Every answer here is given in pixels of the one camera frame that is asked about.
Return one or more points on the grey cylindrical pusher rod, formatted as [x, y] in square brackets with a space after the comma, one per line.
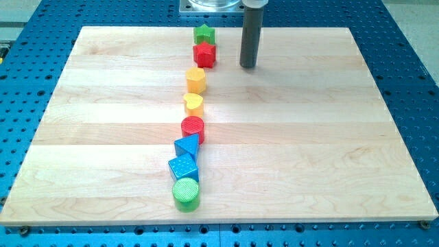
[250, 37]

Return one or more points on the green star block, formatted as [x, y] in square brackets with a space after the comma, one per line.
[204, 33]

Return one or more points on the yellow hexagon block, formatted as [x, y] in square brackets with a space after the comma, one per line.
[196, 80]

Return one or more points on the yellow heart block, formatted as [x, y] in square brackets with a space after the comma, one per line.
[194, 104]

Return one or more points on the red cylinder block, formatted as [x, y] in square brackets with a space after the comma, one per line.
[193, 125]

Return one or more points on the wooden board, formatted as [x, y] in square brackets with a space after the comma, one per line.
[305, 136]

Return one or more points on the blue triangle block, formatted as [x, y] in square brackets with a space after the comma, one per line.
[188, 145]

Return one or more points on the blue cube block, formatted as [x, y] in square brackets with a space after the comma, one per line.
[183, 166]

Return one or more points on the green cylinder block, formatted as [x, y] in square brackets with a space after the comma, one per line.
[186, 194]

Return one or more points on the right board corner screw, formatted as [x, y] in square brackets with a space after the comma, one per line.
[425, 225]

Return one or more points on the board corner screw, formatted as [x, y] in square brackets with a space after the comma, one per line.
[24, 231]
[425, 225]

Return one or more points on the left board corner screw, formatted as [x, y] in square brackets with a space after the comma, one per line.
[24, 231]

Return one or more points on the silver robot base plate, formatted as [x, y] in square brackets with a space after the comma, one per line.
[210, 6]

